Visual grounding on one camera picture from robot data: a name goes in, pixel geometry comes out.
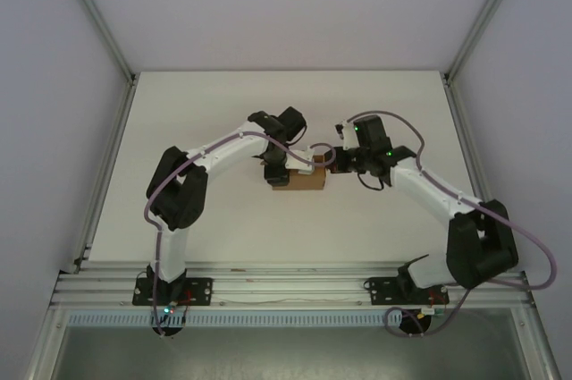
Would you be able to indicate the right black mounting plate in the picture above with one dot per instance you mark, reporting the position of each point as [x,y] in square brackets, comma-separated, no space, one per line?
[380,290]

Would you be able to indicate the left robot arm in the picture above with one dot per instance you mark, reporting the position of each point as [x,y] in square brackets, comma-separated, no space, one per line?
[179,188]

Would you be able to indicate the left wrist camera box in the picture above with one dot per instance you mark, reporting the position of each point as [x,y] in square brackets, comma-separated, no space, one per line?
[301,161]

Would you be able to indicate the brown cardboard paper box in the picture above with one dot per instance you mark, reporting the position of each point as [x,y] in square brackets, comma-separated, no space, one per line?
[308,181]

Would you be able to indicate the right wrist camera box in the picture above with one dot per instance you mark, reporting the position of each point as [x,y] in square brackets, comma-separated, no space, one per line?
[344,129]

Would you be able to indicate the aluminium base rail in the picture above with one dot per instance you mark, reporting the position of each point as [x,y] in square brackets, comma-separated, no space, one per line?
[290,284]

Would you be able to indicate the black mounting plate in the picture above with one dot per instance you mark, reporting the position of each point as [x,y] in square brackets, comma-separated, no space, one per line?
[201,290]
[380,290]

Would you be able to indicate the aluminium frame post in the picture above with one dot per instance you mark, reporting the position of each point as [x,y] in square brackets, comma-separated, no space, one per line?
[96,13]
[485,9]

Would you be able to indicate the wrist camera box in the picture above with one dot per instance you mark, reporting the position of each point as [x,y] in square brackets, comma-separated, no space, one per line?
[301,161]
[344,129]

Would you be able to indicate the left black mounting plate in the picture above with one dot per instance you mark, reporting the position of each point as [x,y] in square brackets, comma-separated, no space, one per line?
[201,290]

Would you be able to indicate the aluminium table side rail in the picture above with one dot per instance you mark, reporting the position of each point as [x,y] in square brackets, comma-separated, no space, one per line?
[114,138]
[460,129]

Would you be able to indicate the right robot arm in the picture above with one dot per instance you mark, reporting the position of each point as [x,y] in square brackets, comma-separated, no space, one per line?
[478,246]

